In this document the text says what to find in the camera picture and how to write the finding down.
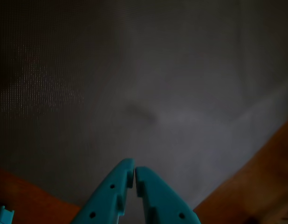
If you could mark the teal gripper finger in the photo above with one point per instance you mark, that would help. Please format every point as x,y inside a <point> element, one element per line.
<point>106,198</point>
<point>165,200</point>

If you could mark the teal robot arm base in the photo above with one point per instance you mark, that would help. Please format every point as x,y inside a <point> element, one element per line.
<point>4,217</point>

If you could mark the dark grey table mat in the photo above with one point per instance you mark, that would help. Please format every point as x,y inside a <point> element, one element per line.
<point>169,81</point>

